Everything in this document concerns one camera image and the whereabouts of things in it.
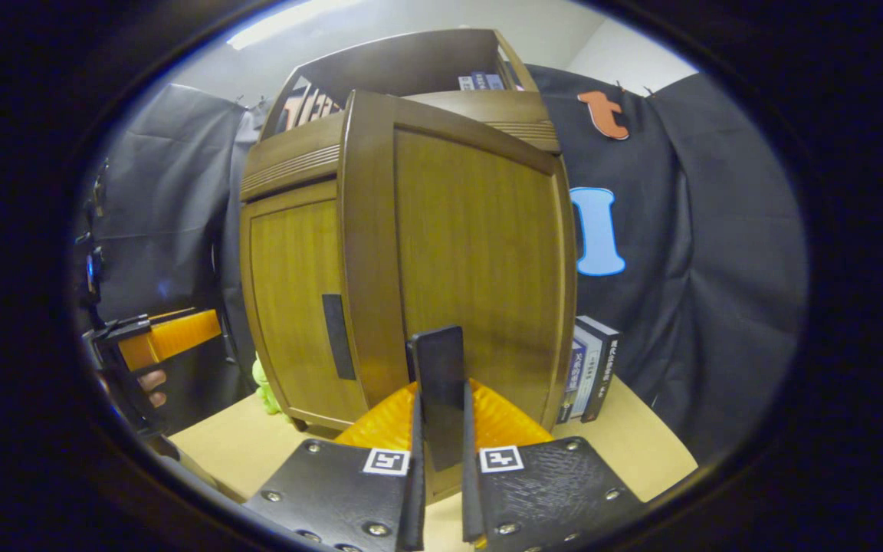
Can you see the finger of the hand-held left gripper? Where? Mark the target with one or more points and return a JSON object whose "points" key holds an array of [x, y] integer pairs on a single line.
{"points": [[181, 333], [127, 330]]}

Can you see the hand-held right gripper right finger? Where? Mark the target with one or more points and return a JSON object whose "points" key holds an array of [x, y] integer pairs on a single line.
{"points": [[472, 498]]}

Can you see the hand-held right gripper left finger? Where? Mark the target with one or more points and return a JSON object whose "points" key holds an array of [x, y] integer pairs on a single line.
{"points": [[413, 506]]}

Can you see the wooden cabinet door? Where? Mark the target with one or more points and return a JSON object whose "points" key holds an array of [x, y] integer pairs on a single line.
{"points": [[288, 291], [480, 253]]}

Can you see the wooden shoe cabinet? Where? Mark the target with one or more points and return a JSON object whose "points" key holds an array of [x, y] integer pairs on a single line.
{"points": [[395, 61]]}

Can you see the green toy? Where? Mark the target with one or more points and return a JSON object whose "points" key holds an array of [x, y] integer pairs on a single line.
{"points": [[267, 391]]}

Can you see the white and blue book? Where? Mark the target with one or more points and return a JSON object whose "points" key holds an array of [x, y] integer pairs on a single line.
{"points": [[579, 376]]}

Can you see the black book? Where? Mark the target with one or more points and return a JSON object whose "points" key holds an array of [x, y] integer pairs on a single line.
{"points": [[606, 368]]}

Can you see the black backdrop cloth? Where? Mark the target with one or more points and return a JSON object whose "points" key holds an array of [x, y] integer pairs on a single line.
{"points": [[717, 268]]}

